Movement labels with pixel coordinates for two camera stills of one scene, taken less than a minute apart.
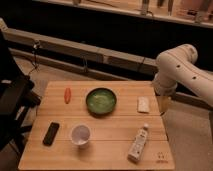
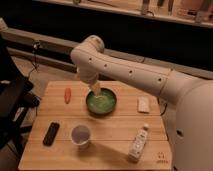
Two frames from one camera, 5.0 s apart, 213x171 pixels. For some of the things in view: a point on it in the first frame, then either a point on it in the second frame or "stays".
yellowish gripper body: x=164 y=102 to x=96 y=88
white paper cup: x=80 y=135 stays
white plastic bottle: x=137 y=146 stays
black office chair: x=17 y=98 stays
